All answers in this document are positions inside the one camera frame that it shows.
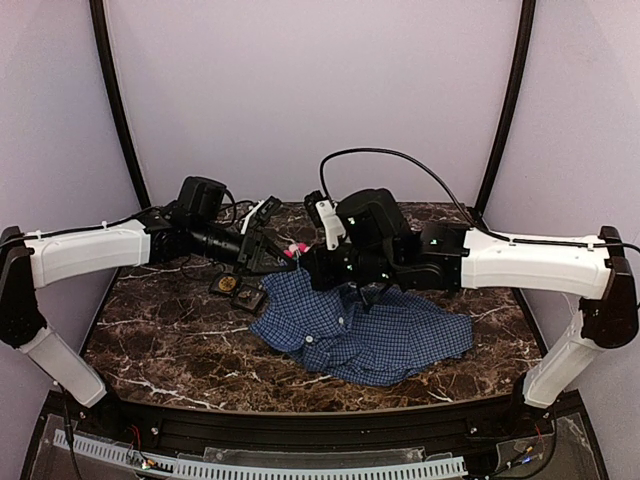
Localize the middle black display frame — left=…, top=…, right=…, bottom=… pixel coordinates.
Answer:
left=231, top=285, right=267, bottom=314

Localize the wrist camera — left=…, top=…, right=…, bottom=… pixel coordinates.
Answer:
left=303, top=190, right=346, bottom=251
left=240, top=196, right=282, bottom=235

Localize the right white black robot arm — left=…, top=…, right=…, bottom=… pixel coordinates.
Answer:
left=301, top=188, right=639, bottom=412

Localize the blue checkered shirt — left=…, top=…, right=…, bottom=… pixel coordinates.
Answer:
left=250, top=268, right=473, bottom=386

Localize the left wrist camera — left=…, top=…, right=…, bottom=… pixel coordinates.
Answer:
left=240, top=196, right=282, bottom=235

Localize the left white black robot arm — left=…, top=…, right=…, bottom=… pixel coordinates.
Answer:
left=1, top=176, right=297, bottom=408

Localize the white slotted cable duct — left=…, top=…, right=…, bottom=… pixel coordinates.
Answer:
left=44, top=429, right=468, bottom=480

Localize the left black frame post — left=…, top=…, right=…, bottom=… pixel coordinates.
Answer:
left=88, top=0, right=151, bottom=209

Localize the black frame post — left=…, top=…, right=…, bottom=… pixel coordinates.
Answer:
left=474, top=0, right=537, bottom=217
left=88, top=0, right=151, bottom=209

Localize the black display frame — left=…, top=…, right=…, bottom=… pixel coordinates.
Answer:
left=231, top=285, right=267, bottom=314
left=209, top=272, right=242, bottom=297

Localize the gold round brooch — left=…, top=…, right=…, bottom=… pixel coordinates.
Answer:
left=218, top=276, right=238, bottom=292

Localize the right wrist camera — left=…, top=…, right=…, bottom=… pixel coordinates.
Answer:
left=303, top=190, right=346, bottom=251

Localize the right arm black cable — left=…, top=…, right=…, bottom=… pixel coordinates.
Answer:
left=318, top=147, right=640, bottom=251

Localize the right black frame post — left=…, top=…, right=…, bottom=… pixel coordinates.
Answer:
left=474, top=0, right=537, bottom=217

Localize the pink flower brooch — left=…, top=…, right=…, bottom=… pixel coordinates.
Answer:
left=284, top=242, right=309, bottom=260

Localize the left black display frame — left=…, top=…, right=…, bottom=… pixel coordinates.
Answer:
left=209, top=272, right=242, bottom=297

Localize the black aluminium front rail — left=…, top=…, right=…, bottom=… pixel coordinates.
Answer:
left=119, top=399, right=521, bottom=457

